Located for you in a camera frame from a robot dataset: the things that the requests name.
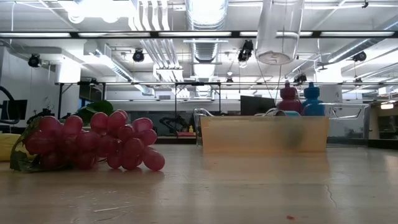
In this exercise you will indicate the magenta plastic bottle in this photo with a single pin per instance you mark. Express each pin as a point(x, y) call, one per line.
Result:
point(289, 99)

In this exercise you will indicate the clear bottle with black cap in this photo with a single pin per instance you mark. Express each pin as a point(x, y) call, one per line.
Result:
point(276, 37)

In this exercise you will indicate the blue plastic bottle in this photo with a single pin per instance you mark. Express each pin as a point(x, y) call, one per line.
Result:
point(312, 99)

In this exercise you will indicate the red toy grape bunch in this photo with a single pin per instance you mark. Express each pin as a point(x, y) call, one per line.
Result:
point(87, 140)

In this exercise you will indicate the yellow toy banana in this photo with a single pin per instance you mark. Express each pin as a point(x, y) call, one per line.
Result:
point(7, 146)

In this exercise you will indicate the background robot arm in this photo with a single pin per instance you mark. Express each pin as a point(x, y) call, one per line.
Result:
point(169, 123)

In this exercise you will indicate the small yellow background bottle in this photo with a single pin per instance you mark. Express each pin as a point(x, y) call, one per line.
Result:
point(191, 129)

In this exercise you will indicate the orange translucent plastic bin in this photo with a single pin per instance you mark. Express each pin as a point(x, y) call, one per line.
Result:
point(242, 133)

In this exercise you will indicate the black computer monitor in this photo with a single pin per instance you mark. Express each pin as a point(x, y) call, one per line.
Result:
point(255, 105)

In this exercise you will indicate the black ceiling spotlight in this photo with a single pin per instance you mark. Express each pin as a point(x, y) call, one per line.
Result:
point(360, 56)
point(300, 78)
point(34, 61)
point(247, 49)
point(138, 56)

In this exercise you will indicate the green plant in white pot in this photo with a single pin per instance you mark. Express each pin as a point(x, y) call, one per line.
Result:
point(99, 107)

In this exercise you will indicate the small red crumb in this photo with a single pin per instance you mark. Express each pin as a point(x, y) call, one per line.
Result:
point(290, 217)

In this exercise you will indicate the clear plastic bin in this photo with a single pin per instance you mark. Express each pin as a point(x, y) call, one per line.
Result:
point(348, 124)

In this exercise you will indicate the black background table frame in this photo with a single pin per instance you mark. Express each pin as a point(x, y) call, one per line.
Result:
point(59, 105)

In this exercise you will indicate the black wall screen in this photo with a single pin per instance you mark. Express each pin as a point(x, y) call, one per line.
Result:
point(17, 110)

